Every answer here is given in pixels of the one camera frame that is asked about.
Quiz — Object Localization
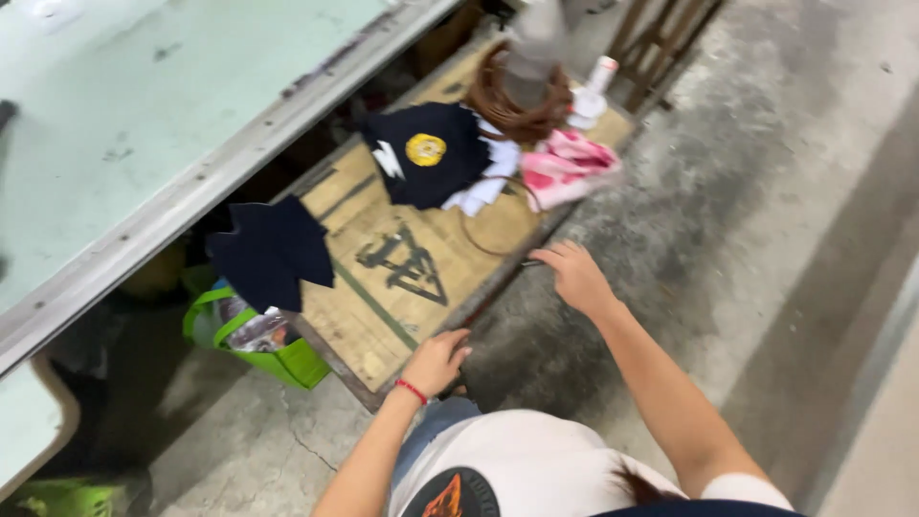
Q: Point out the pale green work table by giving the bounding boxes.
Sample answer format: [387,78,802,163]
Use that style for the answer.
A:
[0,0,468,382]

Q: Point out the navy cap panel with yellow emblem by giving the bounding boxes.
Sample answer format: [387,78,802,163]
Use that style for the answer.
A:
[359,101,496,211]

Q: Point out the clear plastic bag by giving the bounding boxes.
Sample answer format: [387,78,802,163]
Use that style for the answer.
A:
[215,283,291,353]

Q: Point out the low wooden platform with painted mark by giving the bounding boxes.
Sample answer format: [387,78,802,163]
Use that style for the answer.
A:
[269,29,640,414]

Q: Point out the plain navy fabric piece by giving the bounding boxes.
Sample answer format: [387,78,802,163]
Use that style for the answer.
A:
[204,194,336,315]

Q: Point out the brown wire coil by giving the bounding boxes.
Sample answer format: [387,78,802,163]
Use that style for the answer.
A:
[463,39,575,145]

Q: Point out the small table with rounded corner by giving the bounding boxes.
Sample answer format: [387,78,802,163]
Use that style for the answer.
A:
[0,355,81,504]

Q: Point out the wooden stool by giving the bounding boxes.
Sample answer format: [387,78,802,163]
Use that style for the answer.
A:
[606,0,726,116]

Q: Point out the person's right hand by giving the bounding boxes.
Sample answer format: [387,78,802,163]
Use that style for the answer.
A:
[529,239,620,322]

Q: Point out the person's left hand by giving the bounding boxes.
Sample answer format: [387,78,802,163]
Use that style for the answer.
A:
[399,328,473,399]

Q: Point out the thin brown wire loop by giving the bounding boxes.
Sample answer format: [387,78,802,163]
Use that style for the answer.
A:
[459,174,547,259]

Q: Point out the navy blue garment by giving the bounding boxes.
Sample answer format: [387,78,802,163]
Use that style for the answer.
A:
[589,499,808,517]

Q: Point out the person's white shirt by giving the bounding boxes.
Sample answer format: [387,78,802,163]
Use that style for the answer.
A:
[388,409,794,517]

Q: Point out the person's blue jeans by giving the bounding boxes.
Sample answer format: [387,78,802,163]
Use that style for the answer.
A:
[391,397,483,489]

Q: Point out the grey cone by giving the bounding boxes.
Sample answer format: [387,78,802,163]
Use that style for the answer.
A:
[500,0,572,109]

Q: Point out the pink and white cloth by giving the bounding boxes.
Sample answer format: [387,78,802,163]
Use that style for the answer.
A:
[518,128,624,214]

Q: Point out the white fabric pieces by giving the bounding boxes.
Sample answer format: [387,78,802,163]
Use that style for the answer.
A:
[439,108,523,218]

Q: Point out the green shopping bag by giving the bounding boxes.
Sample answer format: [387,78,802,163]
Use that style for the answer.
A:
[181,266,333,391]

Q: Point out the white plastic bottle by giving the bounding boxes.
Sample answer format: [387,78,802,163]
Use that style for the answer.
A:
[567,55,620,132]

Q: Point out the red string bracelet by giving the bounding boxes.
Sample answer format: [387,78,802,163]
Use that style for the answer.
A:
[393,378,429,406]

